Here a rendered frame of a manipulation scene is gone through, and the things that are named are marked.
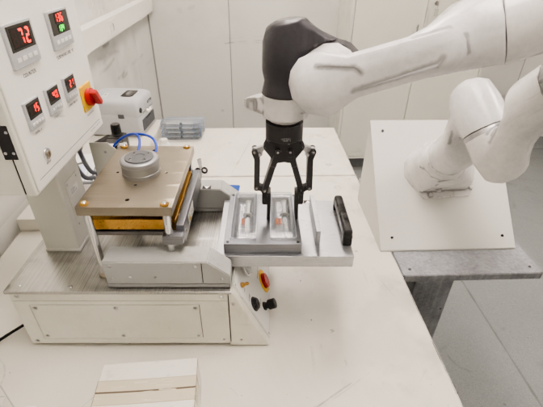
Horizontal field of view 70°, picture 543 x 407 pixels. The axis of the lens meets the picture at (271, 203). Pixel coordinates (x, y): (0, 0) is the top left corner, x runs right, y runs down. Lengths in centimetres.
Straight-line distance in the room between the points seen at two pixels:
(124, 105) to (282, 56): 120
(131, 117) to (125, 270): 110
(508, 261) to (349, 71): 91
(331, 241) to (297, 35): 44
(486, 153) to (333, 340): 55
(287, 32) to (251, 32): 256
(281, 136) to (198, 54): 259
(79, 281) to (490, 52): 85
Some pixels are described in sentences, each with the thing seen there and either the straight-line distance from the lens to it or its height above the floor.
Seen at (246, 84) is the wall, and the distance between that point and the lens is 336.
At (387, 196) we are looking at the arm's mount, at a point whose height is 87.
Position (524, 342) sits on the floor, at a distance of 226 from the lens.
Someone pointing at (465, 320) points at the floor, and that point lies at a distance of 222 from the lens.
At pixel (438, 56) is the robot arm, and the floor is 139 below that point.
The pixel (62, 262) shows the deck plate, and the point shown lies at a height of 93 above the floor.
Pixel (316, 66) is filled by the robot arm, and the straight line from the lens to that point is 62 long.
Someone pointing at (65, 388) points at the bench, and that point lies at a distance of 99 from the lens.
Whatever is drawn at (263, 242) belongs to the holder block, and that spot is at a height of 99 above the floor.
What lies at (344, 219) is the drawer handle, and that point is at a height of 101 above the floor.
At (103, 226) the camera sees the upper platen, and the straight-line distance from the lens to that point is 86.
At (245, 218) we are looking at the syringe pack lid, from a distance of 89.
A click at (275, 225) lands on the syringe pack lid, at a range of 86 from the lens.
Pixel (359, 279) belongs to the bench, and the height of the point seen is 75.
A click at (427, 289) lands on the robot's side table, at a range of 158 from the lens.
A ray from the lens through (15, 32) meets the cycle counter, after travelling 77.
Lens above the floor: 152
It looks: 33 degrees down
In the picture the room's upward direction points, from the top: 1 degrees clockwise
